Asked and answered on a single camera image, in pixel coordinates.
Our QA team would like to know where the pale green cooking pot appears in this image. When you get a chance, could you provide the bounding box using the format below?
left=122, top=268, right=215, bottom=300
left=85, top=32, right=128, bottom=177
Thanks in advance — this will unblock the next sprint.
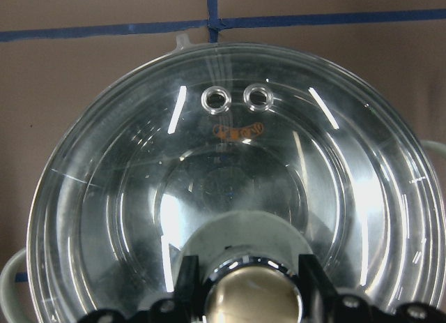
left=0, top=33, right=446, bottom=323

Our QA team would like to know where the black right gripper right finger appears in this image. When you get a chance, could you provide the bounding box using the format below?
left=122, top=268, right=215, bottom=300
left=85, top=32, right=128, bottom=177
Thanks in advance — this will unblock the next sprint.
left=298, top=254, right=338, bottom=322

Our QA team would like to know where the glass pot lid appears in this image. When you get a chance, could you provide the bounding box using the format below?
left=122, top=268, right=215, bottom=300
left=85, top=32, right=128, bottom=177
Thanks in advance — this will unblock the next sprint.
left=26, top=42, right=445, bottom=323

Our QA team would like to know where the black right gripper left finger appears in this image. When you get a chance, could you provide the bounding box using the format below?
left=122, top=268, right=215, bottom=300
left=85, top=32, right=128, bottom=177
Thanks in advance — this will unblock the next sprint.
left=174, top=255, right=207, bottom=322

